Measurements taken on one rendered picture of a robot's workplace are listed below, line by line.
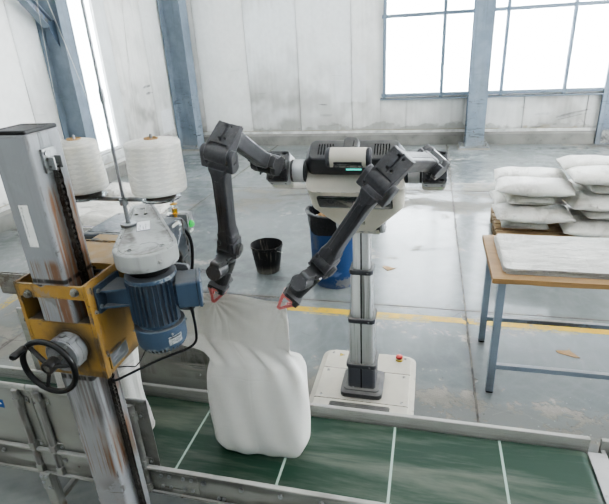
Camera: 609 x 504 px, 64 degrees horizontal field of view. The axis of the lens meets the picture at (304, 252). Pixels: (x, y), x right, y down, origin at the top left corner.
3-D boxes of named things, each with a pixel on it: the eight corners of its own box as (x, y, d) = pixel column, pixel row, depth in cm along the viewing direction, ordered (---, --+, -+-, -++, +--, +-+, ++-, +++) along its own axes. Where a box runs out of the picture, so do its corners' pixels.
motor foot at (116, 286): (148, 296, 150) (143, 271, 147) (127, 316, 140) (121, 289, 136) (121, 294, 153) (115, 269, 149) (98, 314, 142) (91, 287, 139)
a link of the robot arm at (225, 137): (241, 120, 141) (211, 112, 144) (227, 165, 141) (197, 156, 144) (285, 158, 185) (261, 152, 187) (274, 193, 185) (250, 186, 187)
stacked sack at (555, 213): (564, 211, 474) (566, 199, 469) (575, 227, 436) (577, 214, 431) (491, 210, 489) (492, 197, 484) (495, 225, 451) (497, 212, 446)
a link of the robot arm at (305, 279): (339, 267, 165) (321, 250, 167) (325, 273, 154) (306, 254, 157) (317, 291, 169) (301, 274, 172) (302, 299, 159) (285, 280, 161)
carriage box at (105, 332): (163, 322, 176) (148, 241, 163) (108, 382, 146) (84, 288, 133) (103, 317, 182) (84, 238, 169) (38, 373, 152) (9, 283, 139)
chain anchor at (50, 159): (67, 168, 131) (61, 145, 128) (54, 173, 126) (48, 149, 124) (58, 168, 131) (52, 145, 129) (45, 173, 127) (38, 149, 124)
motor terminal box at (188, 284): (205, 298, 156) (200, 265, 151) (206, 314, 147) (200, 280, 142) (178, 302, 155) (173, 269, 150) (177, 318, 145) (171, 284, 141)
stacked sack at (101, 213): (156, 209, 477) (153, 194, 471) (117, 234, 419) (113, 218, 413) (117, 208, 487) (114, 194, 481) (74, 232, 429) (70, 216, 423)
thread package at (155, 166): (197, 186, 155) (189, 131, 148) (172, 203, 140) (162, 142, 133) (150, 186, 159) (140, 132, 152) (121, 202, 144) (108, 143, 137)
